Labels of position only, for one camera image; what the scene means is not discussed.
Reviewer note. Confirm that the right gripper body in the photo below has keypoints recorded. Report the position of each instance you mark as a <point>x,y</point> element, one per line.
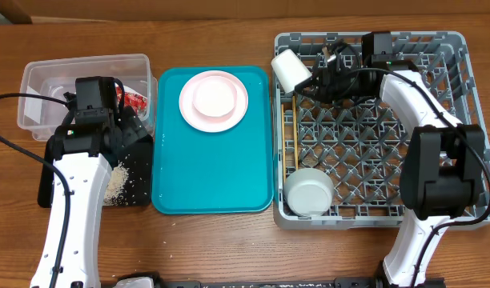
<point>339,87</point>

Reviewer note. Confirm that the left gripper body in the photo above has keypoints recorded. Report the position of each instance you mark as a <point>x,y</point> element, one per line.
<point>133,126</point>

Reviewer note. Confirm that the cream cup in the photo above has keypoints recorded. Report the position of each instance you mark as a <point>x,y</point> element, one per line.
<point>289,70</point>

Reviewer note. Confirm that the red snack wrapper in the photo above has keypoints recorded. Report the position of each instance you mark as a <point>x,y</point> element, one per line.
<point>136,101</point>

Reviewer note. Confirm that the pink plate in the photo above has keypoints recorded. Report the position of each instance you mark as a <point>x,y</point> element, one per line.
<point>204,123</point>

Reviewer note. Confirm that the pink bowl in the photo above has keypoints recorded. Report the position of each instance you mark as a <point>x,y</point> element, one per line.
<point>215,96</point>

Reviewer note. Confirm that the grey bowl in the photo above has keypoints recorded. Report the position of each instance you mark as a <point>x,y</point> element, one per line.
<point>309,192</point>

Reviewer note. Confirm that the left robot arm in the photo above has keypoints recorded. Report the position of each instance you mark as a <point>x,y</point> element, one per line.
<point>70,254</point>

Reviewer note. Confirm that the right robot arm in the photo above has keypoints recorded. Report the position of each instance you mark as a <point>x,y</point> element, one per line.
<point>443,171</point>

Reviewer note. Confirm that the black plastic tray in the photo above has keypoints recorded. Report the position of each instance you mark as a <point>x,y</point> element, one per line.
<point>143,147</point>

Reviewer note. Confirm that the grey plastic dish rack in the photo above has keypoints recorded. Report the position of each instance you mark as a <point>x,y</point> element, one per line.
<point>362,147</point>

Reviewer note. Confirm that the clear plastic bin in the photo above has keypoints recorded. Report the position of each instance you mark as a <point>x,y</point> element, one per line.
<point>53,78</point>

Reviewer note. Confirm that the teal plastic tray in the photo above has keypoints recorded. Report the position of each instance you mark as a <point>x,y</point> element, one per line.
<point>195,172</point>

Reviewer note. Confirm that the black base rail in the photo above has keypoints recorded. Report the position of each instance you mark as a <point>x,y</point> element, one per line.
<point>340,282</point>

